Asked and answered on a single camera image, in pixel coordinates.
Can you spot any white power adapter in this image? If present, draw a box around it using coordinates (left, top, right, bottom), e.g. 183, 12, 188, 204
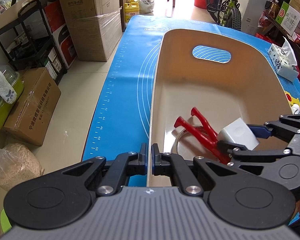
217, 118, 260, 150

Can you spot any red plastic clamp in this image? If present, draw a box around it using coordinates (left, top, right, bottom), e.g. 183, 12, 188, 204
174, 107, 230, 164

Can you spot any beige plastic storage bin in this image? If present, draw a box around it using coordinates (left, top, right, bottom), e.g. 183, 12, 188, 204
147, 29, 293, 188

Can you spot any white pill bottle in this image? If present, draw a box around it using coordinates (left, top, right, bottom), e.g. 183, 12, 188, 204
291, 104, 300, 114

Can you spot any yellow toy gun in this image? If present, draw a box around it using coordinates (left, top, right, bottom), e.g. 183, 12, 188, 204
285, 91, 300, 107

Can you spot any bag of grain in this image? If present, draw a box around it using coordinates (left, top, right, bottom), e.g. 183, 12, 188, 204
0, 143, 44, 191

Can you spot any white tissue box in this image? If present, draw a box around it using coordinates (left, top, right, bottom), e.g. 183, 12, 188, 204
268, 38, 299, 82

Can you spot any brown cardboard box on floor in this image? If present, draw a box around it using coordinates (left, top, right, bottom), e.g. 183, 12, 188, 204
2, 68, 61, 146

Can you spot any blue silicone mat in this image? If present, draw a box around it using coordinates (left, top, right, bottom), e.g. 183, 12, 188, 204
83, 16, 300, 159

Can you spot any green plastic container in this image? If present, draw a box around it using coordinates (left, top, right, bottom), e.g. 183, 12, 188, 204
0, 65, 24, 130

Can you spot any green black bicycle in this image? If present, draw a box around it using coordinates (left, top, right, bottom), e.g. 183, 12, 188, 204
206, 0, 242, 31

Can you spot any black metal shelf rack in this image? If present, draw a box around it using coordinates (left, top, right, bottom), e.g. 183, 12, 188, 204
0, 0, 67, 83

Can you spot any yellow oil jug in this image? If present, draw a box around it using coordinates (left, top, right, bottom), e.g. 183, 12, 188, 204
124, 0, 140, 24

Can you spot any large cardboard box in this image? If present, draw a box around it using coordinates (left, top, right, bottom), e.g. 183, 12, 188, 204
59, 0, 122, 62

